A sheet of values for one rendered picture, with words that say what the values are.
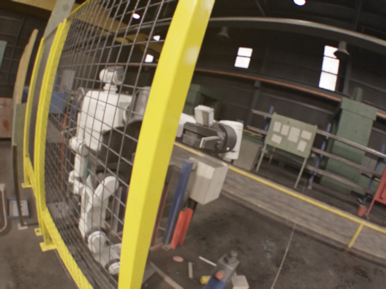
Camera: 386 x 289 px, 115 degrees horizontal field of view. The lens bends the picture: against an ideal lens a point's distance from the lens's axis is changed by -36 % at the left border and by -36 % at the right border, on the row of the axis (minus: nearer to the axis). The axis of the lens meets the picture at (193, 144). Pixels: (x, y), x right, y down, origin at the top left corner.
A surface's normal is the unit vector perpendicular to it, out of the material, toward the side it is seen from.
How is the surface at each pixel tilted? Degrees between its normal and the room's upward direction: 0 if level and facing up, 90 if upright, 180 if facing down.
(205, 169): 90
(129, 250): 90
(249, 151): 94
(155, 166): 90
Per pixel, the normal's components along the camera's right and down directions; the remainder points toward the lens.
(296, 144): -0.58, 0.00
